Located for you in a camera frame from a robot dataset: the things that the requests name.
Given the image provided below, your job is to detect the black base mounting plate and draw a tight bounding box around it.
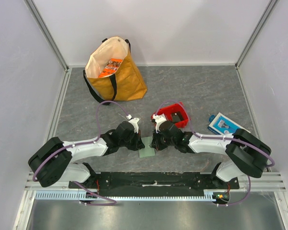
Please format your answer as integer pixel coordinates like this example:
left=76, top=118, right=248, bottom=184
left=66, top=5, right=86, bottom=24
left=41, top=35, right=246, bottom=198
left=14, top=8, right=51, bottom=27
left=81, top=172, right=240, bottom=191

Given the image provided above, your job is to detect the red plastic bin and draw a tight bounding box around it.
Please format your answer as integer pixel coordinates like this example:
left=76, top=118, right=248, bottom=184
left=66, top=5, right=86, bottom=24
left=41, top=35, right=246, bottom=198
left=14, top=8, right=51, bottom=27
left=157, top=102, right=189, bottom=128

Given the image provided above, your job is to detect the mustard yellow tote bag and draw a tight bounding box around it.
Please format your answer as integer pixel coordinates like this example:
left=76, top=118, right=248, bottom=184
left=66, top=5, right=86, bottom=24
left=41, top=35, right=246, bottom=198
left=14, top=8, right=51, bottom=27
left=83, top=36, right=147, bottom=105

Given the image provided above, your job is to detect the right aluminium frame post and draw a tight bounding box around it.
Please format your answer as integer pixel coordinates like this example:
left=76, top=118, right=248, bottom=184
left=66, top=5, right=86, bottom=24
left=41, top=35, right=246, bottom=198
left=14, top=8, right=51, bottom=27
left=235, top=0, right=279, bottom=69

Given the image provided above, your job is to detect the blue razor package box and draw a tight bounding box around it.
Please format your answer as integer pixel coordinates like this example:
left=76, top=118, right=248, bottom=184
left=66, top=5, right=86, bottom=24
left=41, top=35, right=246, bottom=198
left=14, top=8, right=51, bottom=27
left=207, top=113, right=246, bottom=135

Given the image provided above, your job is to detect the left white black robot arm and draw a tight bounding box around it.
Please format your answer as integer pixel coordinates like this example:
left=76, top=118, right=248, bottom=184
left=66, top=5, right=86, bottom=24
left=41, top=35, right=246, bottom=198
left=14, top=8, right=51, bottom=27
left=28, top=118, right=144, bottom=188

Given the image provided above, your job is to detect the grey slotted cable duct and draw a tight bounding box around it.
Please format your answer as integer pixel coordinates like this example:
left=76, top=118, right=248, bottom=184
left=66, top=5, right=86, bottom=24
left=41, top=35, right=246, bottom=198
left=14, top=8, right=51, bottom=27
left=35, top=189, right=221, bottom=201

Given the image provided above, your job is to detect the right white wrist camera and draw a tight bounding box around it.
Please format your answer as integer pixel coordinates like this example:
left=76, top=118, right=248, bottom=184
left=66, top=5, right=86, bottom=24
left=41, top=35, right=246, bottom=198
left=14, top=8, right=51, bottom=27
left=152, top=114, right=167, bottom=133

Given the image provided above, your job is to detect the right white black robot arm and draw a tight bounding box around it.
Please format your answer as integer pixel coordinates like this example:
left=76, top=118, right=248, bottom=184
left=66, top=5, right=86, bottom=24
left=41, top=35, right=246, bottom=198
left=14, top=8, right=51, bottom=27
left=151, top=121, right=275, bottom=189

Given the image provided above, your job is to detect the left aluminium frame post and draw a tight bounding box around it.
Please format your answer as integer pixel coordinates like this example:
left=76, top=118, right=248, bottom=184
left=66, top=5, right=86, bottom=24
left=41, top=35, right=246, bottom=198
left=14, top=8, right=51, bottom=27
left=24, top=0, right=69, bottom=71

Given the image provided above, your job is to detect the aluminium frame post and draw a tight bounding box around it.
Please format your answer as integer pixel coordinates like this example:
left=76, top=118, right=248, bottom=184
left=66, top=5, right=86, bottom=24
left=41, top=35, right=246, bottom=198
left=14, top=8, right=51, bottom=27
left=235, top=0, right=279, bottom=69
left=24, top=0, right=69, bottom=71

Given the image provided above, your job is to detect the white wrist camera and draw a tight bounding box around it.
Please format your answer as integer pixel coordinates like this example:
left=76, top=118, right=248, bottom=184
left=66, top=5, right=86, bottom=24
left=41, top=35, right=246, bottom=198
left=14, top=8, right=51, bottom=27
left=152, top=114, right=167, bottom=133
left=126, top=115, right=140, bottom=133

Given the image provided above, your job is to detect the small black object in bin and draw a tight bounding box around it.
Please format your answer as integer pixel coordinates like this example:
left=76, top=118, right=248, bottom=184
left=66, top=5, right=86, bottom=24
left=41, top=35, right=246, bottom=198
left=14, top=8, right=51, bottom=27
left=171, top=112, right=183, bottom=123

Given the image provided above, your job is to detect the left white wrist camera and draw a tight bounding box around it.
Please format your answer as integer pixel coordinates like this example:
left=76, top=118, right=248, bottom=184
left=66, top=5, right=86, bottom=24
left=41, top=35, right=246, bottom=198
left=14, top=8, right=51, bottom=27
left=126, top=115, right=140, bottom=133

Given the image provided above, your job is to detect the orange printed box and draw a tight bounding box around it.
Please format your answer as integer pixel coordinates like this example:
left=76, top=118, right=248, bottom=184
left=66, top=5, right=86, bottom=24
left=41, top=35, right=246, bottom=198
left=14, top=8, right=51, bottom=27
left=98, top=58, right=123, bottom=78

